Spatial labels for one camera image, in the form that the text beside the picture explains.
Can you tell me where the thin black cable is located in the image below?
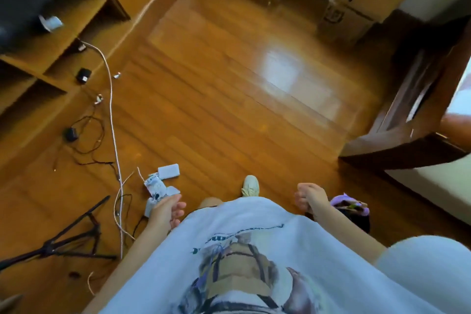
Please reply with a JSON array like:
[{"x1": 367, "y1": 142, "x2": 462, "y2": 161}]
[{"x1": 52, "y1": 103, "x2": 122, "y2": 183}]

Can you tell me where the white mattress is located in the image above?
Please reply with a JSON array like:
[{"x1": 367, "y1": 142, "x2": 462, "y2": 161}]
[{"x1": 385, "y1": 154, "x2": 471, "y2": 227}]

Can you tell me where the person's left hand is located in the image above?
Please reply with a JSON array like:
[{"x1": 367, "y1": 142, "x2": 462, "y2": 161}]
[{"x1": 147, "y1": 194, "x2": 187, "y2": 230}]

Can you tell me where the white power strip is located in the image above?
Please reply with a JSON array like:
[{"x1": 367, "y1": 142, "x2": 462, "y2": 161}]
[{"x1": 144, "y1": 173, "x2": 181, "y2": 219}]

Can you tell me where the cream sneaker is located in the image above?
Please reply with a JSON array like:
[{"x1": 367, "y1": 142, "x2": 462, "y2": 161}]
[{"x1": 241, "y1": 175, "x2": 261, "y2": 198}]

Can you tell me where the thick white cable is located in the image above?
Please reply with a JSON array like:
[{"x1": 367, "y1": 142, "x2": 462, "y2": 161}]
[{"x1": 78, "y1": 40, "x2": 125, "y2": 261}]

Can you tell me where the purple cloth item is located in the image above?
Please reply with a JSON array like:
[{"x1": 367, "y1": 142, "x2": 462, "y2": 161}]
[{"x1": 329, "y1": 193, "x2": 370, "y2": 217}]

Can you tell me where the dark wooden bed frame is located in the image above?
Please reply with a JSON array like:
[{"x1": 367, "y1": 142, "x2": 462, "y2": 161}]
[{"x1": 338, "y1": 12, "x2": 471, "y2": 171}]

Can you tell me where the white paper tag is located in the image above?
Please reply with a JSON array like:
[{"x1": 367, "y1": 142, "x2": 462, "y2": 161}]
[{"x1": 38, "y1": 14, "x2": 64, "y2": 33}]

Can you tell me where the person's left forearm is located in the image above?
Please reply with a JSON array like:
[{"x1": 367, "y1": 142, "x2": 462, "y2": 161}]
[{"x1": 82, "y1": 217, "x2": 172, "y2": 314}]

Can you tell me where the black bag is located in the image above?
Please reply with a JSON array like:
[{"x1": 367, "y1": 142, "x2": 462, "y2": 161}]
[{"x1": 331, "y1": 207, "x2": 372, "y2": 234}]

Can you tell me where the thin white wire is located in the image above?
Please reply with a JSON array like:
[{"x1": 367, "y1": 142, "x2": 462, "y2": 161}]
[{"x1": 113, "y1": 171, "x2": 137, "y2": 241}]

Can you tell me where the wooden shelf cabinet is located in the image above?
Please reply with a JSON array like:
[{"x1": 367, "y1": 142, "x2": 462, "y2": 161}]
[{"x1": 0, "y1": 0, "x2": 197, "y2": 178}]

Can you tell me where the black tripod stand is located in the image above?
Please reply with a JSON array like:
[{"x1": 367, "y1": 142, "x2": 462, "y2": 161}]
[{"x1": 0, "y1": 196, "x2": 118, "y2": 272}]

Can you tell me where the person's right forearm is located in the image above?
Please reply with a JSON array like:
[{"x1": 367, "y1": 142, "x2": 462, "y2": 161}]
[{"x1": 311, "y1": 201, "x2": 388, "y2": 265}]

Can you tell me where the person's right hand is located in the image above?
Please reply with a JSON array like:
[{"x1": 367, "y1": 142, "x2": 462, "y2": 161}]
[{"x1": 294, "y1": 183, "x2": 329, "y2": 216}]

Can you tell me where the white charger adapter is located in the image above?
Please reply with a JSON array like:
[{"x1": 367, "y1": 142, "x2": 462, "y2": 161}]
[{"x1": 157, "y1": 164, "x2": 181, "y2": 180}]

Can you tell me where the cardboard box with black print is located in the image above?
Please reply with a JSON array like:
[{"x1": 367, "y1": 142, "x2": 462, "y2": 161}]
[{"x1": 316, "y1": 0, "x2": 377, "y2": 48}]

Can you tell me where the person's leg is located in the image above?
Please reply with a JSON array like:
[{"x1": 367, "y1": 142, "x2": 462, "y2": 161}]
[{"x1": 196, "y1": 197, "x2": 225, "y2": 212}]

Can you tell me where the white printed t-shirt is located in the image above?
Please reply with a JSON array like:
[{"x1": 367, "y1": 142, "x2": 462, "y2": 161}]
[{"x1": 99, "y1": 196, "x2": 471, "y2": 314}]

